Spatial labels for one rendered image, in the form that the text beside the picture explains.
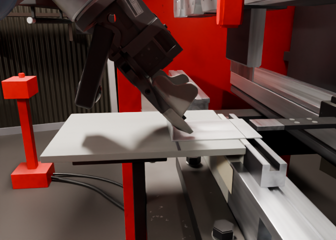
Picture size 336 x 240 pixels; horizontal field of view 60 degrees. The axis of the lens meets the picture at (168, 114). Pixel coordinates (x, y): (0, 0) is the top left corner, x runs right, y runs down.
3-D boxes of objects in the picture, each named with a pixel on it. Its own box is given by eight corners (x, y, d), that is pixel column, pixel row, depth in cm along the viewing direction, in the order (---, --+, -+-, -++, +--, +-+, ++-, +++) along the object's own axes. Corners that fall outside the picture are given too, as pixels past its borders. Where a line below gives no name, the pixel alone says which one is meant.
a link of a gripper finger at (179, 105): (219, 113, 38) (174, 59, 38) (185, 142, 39) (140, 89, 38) (217, 111, 41) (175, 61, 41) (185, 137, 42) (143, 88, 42)
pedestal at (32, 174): (23, 175, 233) (6, 72, 208) (55, 174, 235) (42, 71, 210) (13, 189, 213) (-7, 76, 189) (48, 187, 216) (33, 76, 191)
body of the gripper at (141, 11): (187, 54, 38) (123, -25, 34) (137, 97, 39) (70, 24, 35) (179, 49, 45) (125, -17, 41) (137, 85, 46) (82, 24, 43)
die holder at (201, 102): (168, 92, 127) (168, 70, 124) (182, 91, 127) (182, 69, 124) (187, 132, 79) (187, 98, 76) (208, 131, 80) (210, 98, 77)
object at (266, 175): (216, 129, 54) (217, 114, 53) (232, 129, 54) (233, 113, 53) (260, 187, 35) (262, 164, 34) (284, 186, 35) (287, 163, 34)
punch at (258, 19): (224, 71, 49) (228, 11, 47) (236, 70, 50) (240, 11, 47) (245, 82, 40) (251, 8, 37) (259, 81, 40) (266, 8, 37)
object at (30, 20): (68, 23, 182) (67, 10, 180) (73, 23, 182) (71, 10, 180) (27, 23, 140) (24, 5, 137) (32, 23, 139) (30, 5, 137)
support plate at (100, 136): (71, 118, 53) (71, 113, 53) (212, 114, 56) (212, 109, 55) (40, 163, 36) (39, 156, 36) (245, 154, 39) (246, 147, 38)
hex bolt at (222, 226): (209, 229, 37) (209, 218, 37) (230, 228, 37) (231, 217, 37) (214, 245, 35) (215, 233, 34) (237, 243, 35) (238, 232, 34)
